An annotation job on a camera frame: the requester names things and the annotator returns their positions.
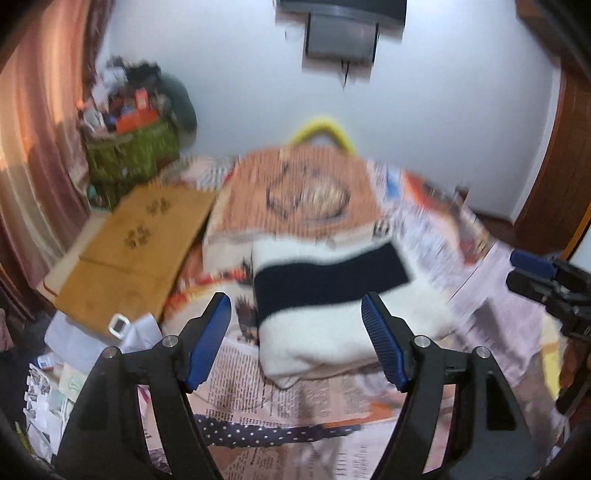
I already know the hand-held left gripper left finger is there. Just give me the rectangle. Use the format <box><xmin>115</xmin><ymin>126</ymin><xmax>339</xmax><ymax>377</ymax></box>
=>
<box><xmin>55</xmin><ymin>292</ymin><xmax>232</xmax><ymax>480</ymax></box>

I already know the tan wooden folding board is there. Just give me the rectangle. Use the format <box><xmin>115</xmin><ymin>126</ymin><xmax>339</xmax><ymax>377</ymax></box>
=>
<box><xmin>44</xmin><ymin>185</ymin><xmax>219</xmax><ymax>343</ymax></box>

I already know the small white device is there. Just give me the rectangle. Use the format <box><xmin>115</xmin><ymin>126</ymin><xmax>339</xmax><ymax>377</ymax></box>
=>
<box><xmin>107</xmin><ymin>313</ymin><xmax>133</xmax><ymax>340</ymax></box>

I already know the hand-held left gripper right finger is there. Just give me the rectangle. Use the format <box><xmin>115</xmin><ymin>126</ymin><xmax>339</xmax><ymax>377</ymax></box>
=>
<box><xmin>361</xmin><ymin>291</ymin><xmax>542</xmax><ymax>480</ymax></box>

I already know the grey bag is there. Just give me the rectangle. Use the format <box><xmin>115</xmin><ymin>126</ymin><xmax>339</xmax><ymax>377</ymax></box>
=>
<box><xmin>157</xmin><ymin>74</ymin><xmax>199</xmax><ymax>136</ymax></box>

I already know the orange box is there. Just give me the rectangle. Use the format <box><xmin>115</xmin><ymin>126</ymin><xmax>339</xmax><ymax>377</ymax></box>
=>
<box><xmin>115</xmin><ymin>107</ymin><xmax>160</xmax><ymax>136</ymax></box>

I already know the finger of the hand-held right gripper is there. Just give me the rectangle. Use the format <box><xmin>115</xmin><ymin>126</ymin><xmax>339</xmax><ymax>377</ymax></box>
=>
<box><xmin>510</xmin><ymin>250</ymin><xmax>557</xmax><ymax>280</ymax></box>
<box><xmin>505</xmin><ymin>271</ymin><xmax>562</xmax><ymax>306</ymax></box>

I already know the yellow hoop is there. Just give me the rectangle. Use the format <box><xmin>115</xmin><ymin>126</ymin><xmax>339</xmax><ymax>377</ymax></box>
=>
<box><xmin>288</xmin><ymin>117</ymin><xmax>358</xmax><ymax>152</ymax></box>

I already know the black and white striped sweater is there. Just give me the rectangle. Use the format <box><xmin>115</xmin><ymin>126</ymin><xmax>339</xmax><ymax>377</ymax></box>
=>
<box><xmin>252</xmin><ymin>237</ymin><xmax>456</xmax><ymax>389</ymax></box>

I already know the green patterned bag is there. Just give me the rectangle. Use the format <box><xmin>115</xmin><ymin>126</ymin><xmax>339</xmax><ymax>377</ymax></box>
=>
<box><xmin>84</xmin><ymin>121</ymin><xmax>181</xmax><ymax>206</ymax></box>

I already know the pocket watch print pillow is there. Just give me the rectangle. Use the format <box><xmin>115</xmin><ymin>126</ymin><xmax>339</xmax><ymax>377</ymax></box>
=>
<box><xmin>203</xmin><ymin>144</ymin><xmax>399</xmax><ymax>256</ymax></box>

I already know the newspaper print blanket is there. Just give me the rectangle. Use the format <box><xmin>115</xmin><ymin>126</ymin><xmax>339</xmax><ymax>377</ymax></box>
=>
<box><xmin>139</xmin><ymin>156</ymin><xmax>570</xmax><ymax>480</ymax></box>

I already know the brown wooden door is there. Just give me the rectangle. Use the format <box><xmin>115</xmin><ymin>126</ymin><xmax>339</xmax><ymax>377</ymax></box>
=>
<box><xmin>512</xmin><ymin>0</ymin><xmax>591</xmax><ymax>260</ymax></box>

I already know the dark wall-mounted appliance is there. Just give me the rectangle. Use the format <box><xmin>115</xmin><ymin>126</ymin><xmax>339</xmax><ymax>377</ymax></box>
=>
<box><xmin>274</xmin><ymin>0</ymin><xmax>408</xmax><ymax>64</ymax></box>

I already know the pink curtain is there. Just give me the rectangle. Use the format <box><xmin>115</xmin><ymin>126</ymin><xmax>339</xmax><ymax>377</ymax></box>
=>
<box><xmin>0</xmin><ymin>0</ymin><xmax>117</xmax><ymax>320</ymax></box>

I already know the white plastic bag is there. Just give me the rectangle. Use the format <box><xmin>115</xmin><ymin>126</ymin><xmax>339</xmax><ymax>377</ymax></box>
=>
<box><xmin>44</xmin><ymin>311</ymin><xmax>163</xmax><ymax>357</ymax></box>

